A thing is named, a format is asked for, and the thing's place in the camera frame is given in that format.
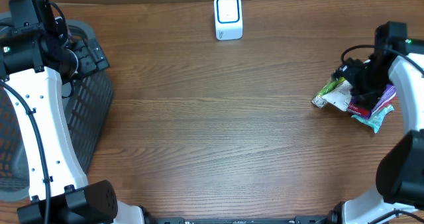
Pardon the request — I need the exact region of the purple Carefree pad pack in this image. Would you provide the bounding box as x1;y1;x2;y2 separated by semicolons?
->
347;84;396;119

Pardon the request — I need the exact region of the white and gold tube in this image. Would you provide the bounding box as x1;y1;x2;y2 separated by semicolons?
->
323;59;365;111

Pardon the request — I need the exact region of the teal snack packet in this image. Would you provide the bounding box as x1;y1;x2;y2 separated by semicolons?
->
351;104;394;133

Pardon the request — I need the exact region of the green and yellow juice carton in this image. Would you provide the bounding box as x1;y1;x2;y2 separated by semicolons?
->
311;77;345;109

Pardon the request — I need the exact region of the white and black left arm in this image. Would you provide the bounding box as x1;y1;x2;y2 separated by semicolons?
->
1;0;150;224

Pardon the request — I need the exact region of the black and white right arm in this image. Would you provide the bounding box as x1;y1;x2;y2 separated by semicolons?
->
321;21;423;223

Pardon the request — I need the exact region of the white barcode scanner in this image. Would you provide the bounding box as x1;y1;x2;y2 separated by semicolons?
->
213;0;243;40

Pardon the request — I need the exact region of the grey plastic mesh basket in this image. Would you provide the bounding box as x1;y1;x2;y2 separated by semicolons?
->
0;11;115;202

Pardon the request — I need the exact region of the black rail at table edge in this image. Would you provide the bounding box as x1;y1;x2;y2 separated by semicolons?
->
156;215;327;224

